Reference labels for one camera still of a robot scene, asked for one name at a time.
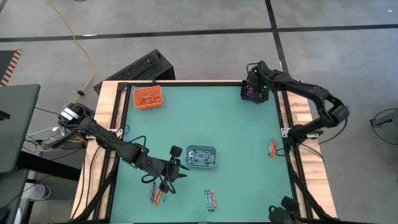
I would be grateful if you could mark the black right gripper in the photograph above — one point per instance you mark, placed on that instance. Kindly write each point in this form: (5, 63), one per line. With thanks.
(261, 77)

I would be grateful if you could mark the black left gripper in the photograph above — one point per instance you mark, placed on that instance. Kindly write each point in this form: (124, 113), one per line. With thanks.
(161, 169)

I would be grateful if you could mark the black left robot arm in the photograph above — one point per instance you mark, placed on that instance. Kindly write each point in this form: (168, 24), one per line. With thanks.
(102, 135)

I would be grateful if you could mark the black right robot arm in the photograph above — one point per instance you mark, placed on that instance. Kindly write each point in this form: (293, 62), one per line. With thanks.
(311, 90)

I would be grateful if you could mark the clear centre tray with screws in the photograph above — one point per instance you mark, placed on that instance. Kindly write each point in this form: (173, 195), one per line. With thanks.
(186, 157)

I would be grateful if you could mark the black plastic basket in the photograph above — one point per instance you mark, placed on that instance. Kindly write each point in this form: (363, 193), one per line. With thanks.
(243, 93)

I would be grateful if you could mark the orange plastic basket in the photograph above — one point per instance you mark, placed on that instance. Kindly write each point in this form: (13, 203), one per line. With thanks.
(136, 104)

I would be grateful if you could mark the grey stand foot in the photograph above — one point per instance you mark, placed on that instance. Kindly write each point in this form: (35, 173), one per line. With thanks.
(385, 118)

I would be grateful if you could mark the black floor beam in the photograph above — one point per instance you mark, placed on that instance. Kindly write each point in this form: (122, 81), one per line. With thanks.
(46, 165)

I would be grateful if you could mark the white plastic bottle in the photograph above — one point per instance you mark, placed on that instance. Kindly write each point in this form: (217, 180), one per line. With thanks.
(38, 191)

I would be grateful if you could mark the grey cabinet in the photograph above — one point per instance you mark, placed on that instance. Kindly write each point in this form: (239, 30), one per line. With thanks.
(12, 193)

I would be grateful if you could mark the grey desk top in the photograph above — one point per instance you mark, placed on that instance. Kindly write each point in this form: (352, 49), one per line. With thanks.
(15, 124)

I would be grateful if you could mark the striped black floor mat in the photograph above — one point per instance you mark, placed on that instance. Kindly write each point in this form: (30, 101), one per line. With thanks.
(6, 60)

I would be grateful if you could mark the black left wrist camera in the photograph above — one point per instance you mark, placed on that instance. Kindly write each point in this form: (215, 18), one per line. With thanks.
(176, 152)

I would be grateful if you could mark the silver mounting bracket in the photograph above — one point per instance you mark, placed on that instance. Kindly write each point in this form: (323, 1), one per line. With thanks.
(284, 132)
(119, 133)

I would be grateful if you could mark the wooden table frame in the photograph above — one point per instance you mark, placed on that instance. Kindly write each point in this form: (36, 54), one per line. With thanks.
(107, 93)

